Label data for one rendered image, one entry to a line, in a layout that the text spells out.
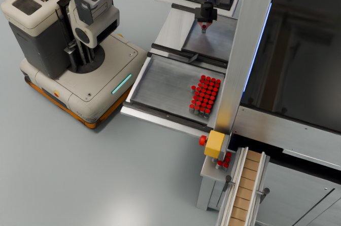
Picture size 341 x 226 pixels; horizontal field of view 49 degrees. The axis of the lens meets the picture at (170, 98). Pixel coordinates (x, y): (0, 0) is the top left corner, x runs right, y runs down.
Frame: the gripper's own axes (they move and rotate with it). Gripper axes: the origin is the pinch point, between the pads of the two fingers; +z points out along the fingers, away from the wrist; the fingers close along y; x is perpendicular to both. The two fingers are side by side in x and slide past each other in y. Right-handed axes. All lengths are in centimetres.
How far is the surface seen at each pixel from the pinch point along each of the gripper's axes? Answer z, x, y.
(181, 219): 92, -68, -2
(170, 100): 3.8, -40.1, -12.8
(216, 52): 3.8, -12.2, 6.6
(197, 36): 4.0, -2.9, -2.6
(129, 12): 94, 98, -56
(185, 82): 3.8, -30.5, -6.6
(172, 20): 4.6, 6.9, -15.4
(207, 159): 3, -66, 4
